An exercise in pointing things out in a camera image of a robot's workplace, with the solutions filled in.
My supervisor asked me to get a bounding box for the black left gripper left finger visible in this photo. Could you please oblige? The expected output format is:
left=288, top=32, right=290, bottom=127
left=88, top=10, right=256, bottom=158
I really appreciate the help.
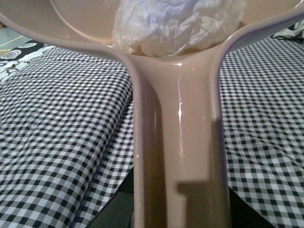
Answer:
left=89, top=170, right=134, bottom=228

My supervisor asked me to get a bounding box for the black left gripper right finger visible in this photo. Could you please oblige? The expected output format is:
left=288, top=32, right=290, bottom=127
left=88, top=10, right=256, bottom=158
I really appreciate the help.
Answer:
left=229, top=187, right=267, bottom=228

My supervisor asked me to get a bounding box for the beige plastic dustpan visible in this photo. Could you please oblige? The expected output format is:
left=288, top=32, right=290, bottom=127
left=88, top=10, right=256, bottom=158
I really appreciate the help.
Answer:
left=0, top=0, right=304, bottom=228

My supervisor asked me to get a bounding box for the white tissue paper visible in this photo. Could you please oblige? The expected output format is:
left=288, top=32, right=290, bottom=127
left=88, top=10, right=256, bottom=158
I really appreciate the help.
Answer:
left=112, top=0, right=248, bottom=57

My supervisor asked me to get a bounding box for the black white checkered bedsheet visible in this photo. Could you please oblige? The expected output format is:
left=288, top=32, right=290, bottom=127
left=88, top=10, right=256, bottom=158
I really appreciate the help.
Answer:
left=0, top=38, right=304, bottom=228

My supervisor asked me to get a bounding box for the black white patterned pillow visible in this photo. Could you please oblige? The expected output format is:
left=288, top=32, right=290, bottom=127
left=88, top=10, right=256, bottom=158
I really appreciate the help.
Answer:
left=0, top=39, right=52, bottom=83

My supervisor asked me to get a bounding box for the white pillow black cartoon print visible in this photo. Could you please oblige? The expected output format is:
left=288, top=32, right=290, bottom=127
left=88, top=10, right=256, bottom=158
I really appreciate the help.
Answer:
left=271, top=20, right=304, bottom=43

